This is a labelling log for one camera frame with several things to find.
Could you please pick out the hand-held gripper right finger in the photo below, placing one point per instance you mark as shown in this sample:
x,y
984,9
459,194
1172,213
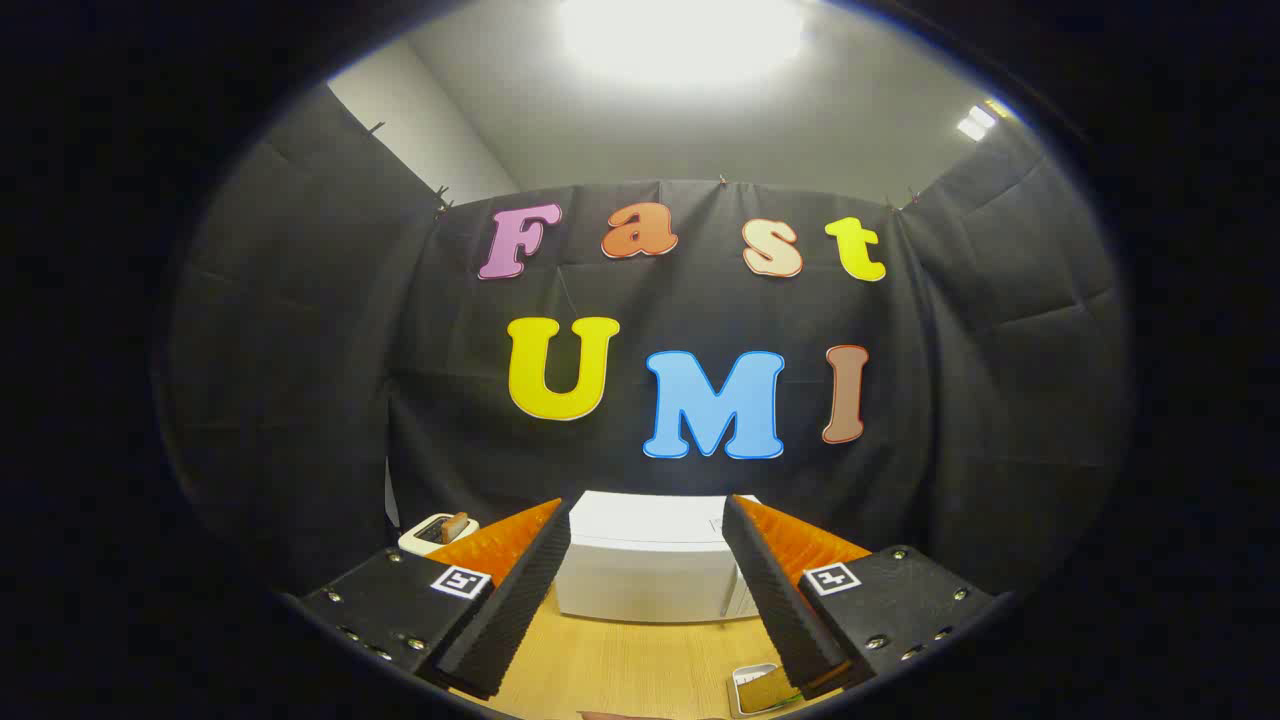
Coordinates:
x,y
775,600

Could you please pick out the black backdrop cloth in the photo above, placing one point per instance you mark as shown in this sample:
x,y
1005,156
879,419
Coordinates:
x,y
300,350

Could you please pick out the small ceiling light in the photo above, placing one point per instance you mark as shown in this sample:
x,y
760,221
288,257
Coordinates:
x,y
976,122

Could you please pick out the white toaster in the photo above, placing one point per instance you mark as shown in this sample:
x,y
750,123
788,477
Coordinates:
x,y
415,540

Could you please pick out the toast slice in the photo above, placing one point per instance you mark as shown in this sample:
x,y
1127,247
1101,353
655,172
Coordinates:
x,y
457,526

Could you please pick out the white rectangular food tray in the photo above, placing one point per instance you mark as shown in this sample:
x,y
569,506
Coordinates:
x,y
737,686

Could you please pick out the white microwave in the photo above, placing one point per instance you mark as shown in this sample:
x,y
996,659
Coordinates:
x,y
640,570

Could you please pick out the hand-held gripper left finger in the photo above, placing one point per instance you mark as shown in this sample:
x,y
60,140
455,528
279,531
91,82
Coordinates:
x,y
520,610

